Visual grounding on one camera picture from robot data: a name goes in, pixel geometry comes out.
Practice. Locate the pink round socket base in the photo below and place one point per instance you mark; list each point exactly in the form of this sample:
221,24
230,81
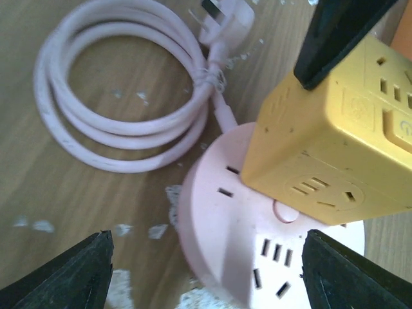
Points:
232,238

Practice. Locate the yellow cube socket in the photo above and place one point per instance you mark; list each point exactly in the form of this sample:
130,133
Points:
342,151

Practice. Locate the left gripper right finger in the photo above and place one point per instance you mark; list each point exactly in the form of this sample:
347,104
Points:
335,276

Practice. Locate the orange power strip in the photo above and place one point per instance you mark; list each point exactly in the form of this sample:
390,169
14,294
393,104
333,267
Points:
401,42

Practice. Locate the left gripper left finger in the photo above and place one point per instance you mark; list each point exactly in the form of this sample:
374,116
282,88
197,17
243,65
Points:
77,278

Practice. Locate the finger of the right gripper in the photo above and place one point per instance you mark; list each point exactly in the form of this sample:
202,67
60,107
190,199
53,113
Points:
337,26

